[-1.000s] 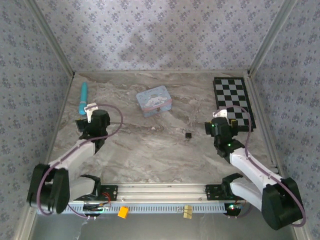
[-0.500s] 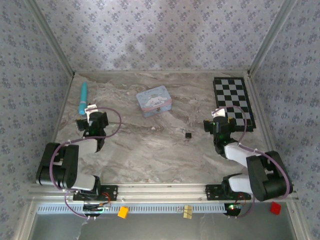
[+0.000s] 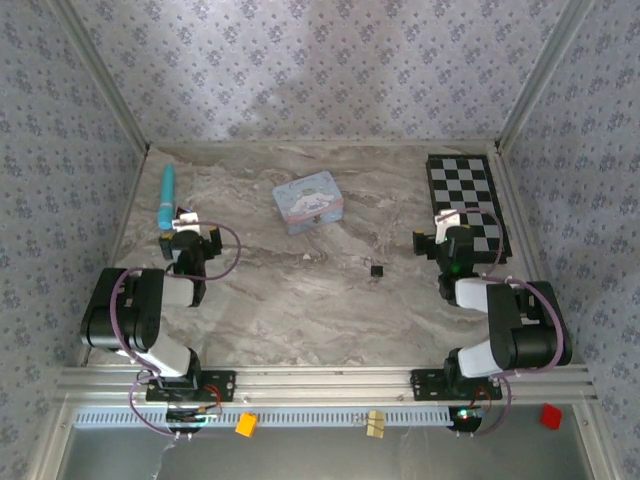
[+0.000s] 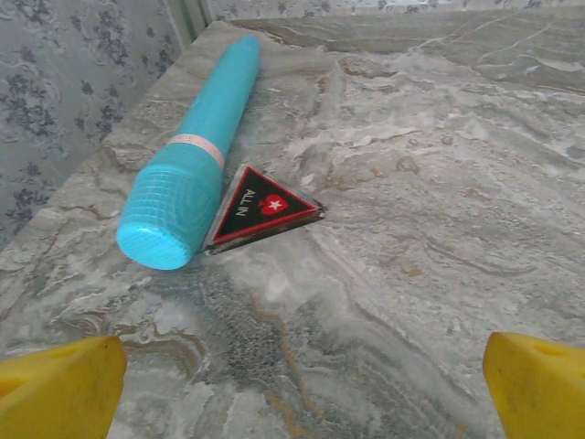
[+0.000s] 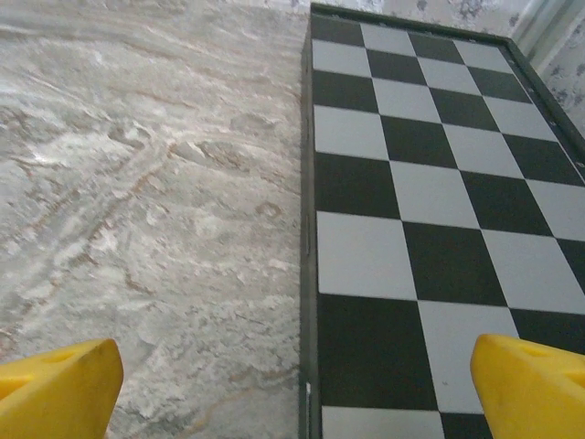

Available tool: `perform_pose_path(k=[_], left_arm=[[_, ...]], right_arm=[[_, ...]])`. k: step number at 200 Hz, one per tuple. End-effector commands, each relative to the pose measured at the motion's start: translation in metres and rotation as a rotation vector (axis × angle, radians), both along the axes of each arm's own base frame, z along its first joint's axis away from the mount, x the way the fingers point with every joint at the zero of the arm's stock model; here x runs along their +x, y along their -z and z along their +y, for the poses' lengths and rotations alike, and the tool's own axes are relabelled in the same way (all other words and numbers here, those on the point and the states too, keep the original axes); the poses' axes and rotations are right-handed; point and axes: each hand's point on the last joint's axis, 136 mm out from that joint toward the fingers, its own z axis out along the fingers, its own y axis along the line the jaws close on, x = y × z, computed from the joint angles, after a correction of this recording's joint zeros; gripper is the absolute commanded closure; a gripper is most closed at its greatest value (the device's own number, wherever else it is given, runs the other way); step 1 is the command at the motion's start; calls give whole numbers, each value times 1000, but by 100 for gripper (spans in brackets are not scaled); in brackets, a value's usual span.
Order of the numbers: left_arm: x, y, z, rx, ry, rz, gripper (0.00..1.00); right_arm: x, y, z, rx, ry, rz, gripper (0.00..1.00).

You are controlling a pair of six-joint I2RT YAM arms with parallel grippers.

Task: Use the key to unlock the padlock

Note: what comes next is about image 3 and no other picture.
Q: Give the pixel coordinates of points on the small black padlock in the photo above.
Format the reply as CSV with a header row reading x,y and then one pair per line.
x,y
376,271

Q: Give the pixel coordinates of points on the blue cartoon tin box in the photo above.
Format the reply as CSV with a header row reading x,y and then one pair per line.
x,y
307,200

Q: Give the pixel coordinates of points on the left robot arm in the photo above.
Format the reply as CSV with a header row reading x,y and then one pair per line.
x,y
140,315

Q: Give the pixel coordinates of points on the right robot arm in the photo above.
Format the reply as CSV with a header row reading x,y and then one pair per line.
x,y
520,325

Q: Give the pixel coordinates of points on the teal toy microphone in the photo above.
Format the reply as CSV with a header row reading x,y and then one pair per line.
x,y
166,200

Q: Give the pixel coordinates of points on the black grey chessboard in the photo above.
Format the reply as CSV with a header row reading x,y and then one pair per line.
x,y
462,185

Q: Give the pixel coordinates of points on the orange toy block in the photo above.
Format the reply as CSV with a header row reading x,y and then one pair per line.
x,y
246,425

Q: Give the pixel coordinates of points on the red toy block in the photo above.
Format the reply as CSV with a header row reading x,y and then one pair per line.
x,y
551,416

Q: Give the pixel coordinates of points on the beige toy block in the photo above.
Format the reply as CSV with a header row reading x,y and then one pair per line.
x,y
375,424

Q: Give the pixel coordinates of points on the grey metal shelf panel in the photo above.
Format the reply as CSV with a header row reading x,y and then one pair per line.
x,y
325,457

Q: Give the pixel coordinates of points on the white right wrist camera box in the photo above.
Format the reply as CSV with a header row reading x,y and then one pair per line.
x,y
444,227

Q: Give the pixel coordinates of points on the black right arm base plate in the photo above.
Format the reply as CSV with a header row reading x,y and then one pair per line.
x,y
425,385

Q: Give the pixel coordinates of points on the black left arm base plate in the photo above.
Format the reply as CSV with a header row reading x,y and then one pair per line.
x,y
225,385

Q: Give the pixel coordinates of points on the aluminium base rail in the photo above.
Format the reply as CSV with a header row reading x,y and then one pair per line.
x,y
320,385

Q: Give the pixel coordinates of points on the aluminium frame post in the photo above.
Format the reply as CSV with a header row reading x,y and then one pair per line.
x,y
542,75
102,80

